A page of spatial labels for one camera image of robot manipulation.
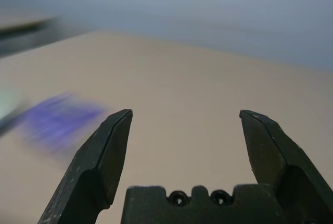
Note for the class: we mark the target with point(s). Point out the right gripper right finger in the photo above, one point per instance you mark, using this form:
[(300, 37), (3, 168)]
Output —
[(291, 177)]

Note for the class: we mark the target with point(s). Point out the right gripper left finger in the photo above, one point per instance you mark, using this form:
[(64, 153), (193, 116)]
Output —
[(88, 172)]

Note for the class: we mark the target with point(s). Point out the light green plate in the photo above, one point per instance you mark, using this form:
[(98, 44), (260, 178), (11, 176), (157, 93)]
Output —
[(4, 104)]

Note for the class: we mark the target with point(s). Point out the purple tissue pack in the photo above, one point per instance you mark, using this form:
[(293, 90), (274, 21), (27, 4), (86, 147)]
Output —
[(59, 122)]

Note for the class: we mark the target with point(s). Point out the beige side table black legs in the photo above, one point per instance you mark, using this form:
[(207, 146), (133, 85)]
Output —
[(26, 39)]

